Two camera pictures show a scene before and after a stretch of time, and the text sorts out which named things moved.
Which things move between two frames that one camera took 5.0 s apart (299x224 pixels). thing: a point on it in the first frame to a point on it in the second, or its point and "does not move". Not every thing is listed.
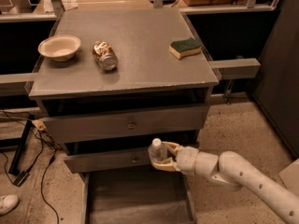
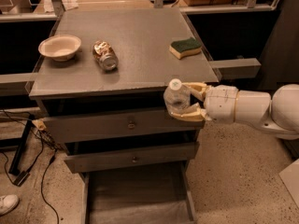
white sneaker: [7, 203] does not move
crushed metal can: [105, 55] does not move
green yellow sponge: [180, 49] does not move
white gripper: [187, 160] to [220, 104]
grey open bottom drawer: [136, 196] does not move
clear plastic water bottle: [157, 151] to [177, 95]
